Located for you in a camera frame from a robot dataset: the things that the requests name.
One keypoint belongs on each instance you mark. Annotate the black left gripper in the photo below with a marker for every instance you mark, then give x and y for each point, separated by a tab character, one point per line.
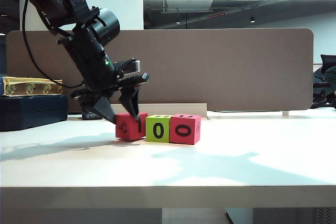
110	86

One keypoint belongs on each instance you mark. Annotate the red foam block with penguin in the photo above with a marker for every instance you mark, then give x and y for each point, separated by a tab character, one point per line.
131	133

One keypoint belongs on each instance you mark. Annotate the green foam letter block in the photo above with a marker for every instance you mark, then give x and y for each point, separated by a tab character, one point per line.
151	136

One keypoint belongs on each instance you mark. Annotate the red foam block with U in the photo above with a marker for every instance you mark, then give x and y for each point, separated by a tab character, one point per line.
174	138

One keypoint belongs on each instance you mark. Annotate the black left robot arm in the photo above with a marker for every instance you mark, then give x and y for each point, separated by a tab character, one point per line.
78	32

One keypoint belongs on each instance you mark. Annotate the black mug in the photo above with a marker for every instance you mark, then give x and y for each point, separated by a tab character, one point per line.
89	115

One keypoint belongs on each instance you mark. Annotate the dark blue box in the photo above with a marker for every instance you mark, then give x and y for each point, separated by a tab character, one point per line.
34	111

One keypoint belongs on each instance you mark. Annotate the yellow patterned box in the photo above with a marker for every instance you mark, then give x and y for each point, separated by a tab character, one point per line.
31	87

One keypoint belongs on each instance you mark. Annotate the brown desk partition panel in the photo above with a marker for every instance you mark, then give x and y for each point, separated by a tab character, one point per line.
223	69

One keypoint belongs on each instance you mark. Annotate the black ceiling spotlight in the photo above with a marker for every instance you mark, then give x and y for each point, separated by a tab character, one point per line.
252	20

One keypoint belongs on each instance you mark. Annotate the grey vented cabinet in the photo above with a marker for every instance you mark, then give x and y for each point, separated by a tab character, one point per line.
288	216

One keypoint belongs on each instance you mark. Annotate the person in dark green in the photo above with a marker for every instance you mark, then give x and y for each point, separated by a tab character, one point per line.
328	79

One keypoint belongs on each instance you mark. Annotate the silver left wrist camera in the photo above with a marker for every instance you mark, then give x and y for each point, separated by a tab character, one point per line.
131	66

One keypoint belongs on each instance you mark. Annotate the white partition bracket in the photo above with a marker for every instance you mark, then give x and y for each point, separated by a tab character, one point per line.
285	114

